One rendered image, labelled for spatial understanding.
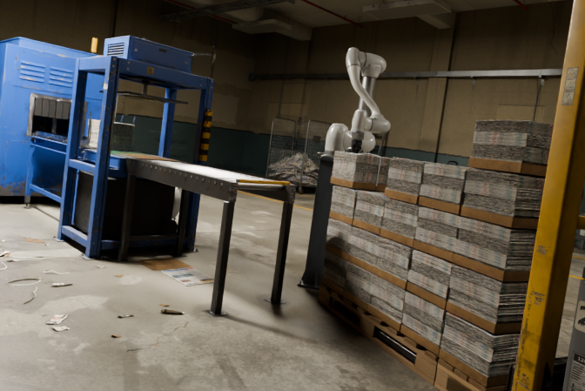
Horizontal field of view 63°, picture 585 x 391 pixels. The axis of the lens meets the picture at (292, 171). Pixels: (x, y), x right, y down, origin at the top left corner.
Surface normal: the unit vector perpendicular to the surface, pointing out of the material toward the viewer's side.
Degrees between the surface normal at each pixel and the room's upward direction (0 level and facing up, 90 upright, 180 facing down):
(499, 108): 90
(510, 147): 90
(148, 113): 90
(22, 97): 90
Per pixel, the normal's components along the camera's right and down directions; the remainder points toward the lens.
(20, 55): 0.71, 0.13
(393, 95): -0.69, -0.05
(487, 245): -0.88, -0.10
